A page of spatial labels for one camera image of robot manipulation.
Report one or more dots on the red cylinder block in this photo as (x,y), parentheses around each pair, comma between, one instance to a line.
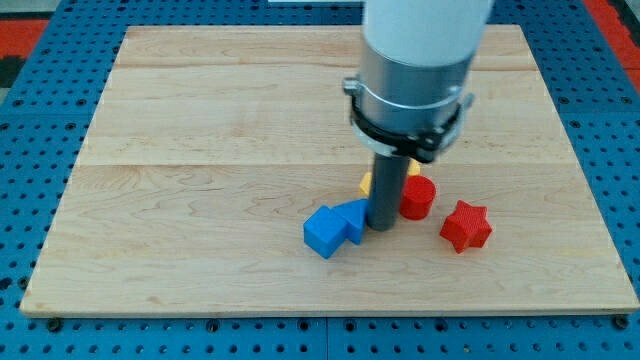
(417,197)

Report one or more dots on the red star block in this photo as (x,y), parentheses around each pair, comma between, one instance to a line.
(466,227)

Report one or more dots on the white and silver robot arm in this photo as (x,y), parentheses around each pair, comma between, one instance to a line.
(408,98)

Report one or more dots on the blue triangle block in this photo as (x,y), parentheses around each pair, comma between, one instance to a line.
(354,214)

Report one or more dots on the blue cube block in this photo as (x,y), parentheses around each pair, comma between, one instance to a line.
(325,231)

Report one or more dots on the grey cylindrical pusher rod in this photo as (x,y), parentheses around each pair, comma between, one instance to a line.
(387,184)

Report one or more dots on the yellow block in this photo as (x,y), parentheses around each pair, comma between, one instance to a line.
(414,169)

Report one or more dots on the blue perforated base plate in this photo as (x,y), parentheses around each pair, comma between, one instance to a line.
(48,109)

